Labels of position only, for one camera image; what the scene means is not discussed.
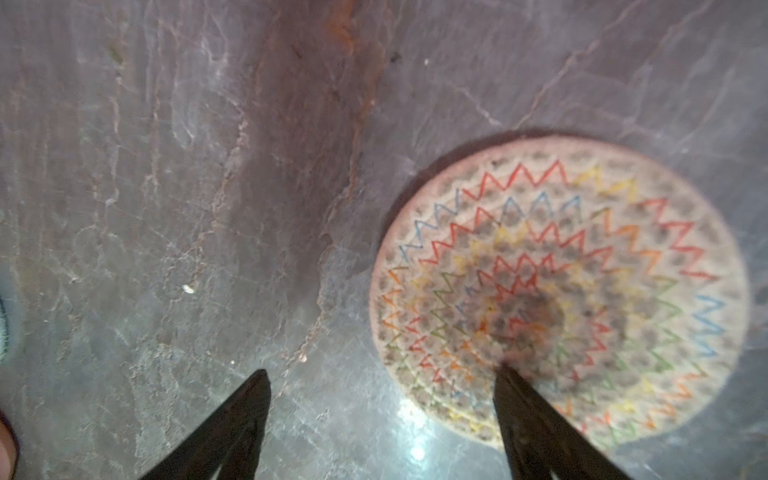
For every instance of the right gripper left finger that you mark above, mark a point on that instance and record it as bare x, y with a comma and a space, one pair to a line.
227, 445

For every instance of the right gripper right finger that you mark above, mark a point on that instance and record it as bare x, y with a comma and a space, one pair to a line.
539, 443

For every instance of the colourful zigzag woven coaster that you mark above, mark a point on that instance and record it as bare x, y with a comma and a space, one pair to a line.
607, 281

